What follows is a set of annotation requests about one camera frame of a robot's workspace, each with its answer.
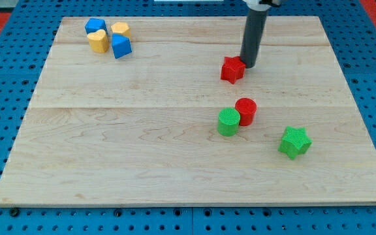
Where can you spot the red star block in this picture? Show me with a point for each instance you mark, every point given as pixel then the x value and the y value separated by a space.
pixel 233 69

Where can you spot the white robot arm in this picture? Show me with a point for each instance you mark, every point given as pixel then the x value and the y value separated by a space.
pixel 263 5

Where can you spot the green star block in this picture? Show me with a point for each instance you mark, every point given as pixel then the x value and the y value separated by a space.
pixel 294 142

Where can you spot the green cylinder block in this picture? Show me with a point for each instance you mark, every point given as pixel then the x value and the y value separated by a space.
pixel 228 121

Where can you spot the light wooden board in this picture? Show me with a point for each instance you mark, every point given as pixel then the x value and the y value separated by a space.
pixel 141 131

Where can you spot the red cylinder block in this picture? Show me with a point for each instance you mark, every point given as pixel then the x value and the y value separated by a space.
pixel 247 109

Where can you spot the blue wedge block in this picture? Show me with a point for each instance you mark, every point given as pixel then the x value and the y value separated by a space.
pixel 121 45

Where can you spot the yellow hexagon block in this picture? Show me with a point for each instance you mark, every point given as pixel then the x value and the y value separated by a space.
pixel 121 28

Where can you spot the yellow heart block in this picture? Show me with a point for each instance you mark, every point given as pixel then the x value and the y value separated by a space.
pixel 98 41

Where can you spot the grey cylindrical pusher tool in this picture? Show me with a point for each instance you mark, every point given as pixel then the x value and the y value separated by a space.
pixel 252 35

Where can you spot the blue cube block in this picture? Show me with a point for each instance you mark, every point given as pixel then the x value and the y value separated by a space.
pixel 95 24

